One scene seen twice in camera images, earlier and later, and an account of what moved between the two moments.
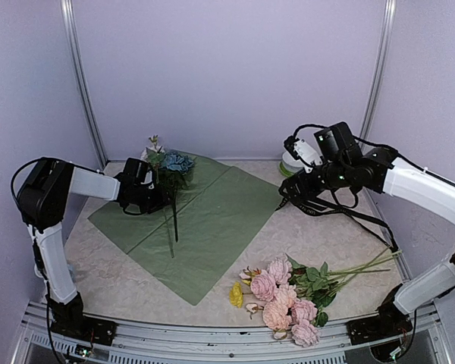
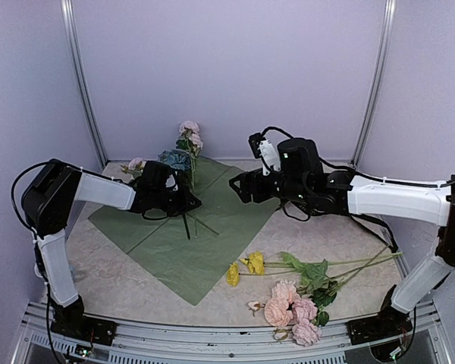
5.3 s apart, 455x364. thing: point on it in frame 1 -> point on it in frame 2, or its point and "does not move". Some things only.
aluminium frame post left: [69, 25] does not move
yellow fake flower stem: [236, 295] -> [254, 264]
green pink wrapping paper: [205, 221] does not move
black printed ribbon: [378, 227] -> [395, 249]
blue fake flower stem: [174, 207] -> [180, 160]
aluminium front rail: [152, 343] does not move
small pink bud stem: [154, 139] -> [189, 139]
